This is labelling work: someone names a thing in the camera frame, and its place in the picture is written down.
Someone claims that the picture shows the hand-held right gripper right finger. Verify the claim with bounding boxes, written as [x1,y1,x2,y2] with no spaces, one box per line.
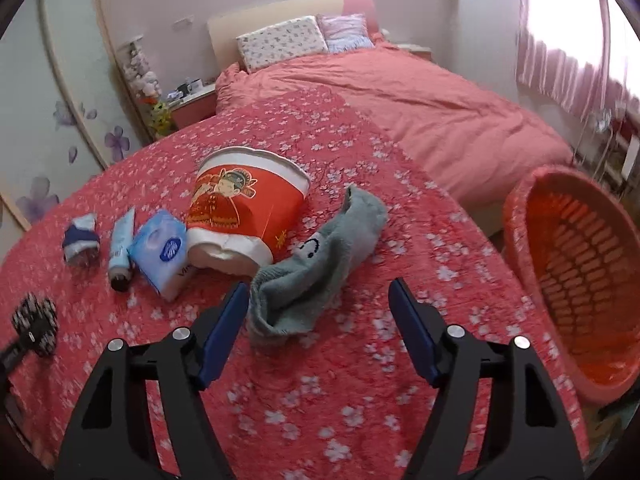
[388,277,586,480]

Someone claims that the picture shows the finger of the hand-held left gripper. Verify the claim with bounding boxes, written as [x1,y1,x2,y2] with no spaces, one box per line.
[0,332,38,368]

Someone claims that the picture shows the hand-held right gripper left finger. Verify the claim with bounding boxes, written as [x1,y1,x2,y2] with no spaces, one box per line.
[52,281,251,480]

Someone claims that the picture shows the blue tissue packet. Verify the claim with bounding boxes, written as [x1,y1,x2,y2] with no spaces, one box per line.
[127,210,193,303]

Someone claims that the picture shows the grey-green sock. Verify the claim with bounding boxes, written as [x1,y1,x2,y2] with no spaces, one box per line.
[246,185,388,346]

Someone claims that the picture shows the red paper bucket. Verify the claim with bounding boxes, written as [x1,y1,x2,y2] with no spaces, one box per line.
[185,145,312,278]

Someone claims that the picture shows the navy and white sock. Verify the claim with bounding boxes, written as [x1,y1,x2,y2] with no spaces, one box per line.
[62,212,101,267]

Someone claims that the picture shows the white tube with black cap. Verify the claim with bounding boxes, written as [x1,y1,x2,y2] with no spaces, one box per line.
[107,207,137,292]

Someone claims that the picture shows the orange plastic laundry basket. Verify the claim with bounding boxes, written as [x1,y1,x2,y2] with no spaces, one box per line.
[502,165,640,406]

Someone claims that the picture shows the red floral tablecloth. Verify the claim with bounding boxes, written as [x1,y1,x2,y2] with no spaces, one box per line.
[0,85,591,480]

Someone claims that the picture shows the yellow plush toy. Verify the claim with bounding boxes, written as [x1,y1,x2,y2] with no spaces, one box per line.
[147,100,173,137]

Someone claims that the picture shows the pink nightstand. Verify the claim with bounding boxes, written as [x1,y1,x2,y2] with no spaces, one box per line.
[395,42,433,61]
[167,85,218,131]

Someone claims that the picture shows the pink duvet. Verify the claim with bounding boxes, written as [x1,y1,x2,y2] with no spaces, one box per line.
[215,42,573,211]

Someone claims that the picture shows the floral sliding door wardrobe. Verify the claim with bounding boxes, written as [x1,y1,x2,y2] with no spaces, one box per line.
[0,0,151,231]

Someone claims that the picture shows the clear tube of plush toys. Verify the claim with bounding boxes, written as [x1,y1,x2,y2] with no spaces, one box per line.
[117,35,163,101]

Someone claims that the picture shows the white floral pillow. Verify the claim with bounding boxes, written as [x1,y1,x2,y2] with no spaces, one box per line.
[236,16,328,73]

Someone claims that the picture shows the pink curtain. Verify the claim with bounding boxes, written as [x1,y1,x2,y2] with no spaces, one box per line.
[515,0,640,126]

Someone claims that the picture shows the pink striped pillow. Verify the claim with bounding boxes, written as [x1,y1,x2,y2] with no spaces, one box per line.
[317,12,376,53]

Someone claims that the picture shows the beige pink headboard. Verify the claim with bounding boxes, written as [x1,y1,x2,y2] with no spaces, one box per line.
[206,0,378,66]

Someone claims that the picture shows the white wire rack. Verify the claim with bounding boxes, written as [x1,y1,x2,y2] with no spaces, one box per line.
[575,105,640,186]

